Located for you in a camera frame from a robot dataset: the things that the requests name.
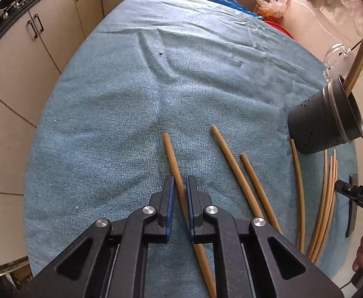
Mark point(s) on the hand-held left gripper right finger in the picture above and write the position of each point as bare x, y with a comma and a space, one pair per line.
190, 205

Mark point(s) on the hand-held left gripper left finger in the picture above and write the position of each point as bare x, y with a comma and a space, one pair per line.
169, 205

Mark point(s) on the dark perforated chopstick holder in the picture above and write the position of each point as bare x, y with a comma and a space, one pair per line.
315, 121

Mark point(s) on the blue towel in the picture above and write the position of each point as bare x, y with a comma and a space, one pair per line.
138, 99

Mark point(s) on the clear glass pitcher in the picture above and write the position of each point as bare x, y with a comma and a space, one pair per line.
337, 47

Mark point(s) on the red plastic basin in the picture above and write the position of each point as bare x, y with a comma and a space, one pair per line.
277, 26

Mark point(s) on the beige kitchen cabinets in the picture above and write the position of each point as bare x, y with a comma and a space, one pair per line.
13, 83

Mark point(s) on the blue plastic bag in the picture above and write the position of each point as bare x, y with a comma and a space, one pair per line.
225, 0

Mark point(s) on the clear bag with orange contents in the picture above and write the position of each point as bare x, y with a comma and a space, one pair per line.
271, 6

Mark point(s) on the black kitchen countertop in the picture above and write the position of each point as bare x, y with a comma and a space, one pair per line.
13, 15

